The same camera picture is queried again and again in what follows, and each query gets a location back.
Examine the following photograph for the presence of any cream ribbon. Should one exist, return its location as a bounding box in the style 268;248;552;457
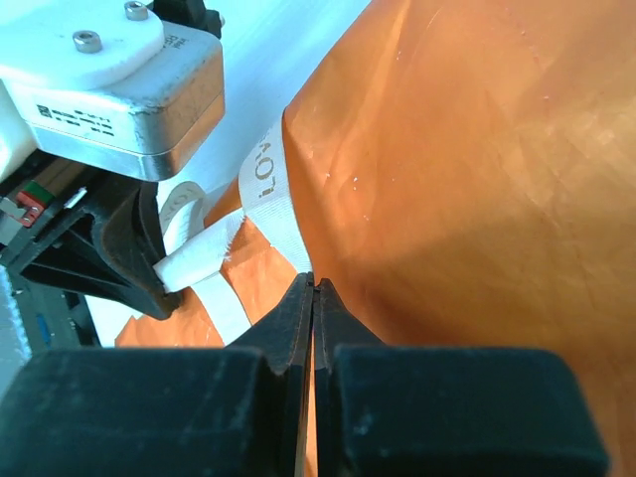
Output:
153;123;312;347

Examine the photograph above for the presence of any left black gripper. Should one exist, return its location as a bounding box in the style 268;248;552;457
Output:
1;150;182;320

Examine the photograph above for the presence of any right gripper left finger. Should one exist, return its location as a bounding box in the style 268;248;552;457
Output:
1;273;314;476

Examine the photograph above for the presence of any orange wrapping paper sheet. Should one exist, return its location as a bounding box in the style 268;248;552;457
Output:
114;0;636;477

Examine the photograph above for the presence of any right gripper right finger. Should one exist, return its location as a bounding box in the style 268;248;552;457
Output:
313;279;610;476

